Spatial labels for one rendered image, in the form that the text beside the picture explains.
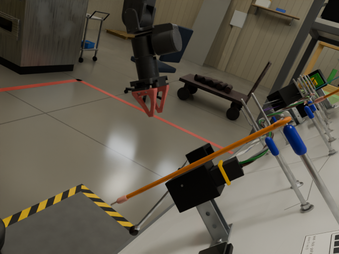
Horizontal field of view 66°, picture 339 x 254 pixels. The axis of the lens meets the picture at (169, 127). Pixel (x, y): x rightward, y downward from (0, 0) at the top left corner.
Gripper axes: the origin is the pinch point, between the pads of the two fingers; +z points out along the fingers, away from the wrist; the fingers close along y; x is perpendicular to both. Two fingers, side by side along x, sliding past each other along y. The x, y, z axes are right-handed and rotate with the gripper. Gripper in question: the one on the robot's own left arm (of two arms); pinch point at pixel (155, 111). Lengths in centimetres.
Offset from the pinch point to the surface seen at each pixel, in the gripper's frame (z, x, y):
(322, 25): -18, -47, 63
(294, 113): 12, -34, 39
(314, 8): -25, -44, 64
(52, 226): 65, 97, 30
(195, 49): -77, 260, 861
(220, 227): 9.4, -25.2, -35.8
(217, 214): 7.9, -25.0, -35.5
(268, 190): 10.4, -29.8, -23.9
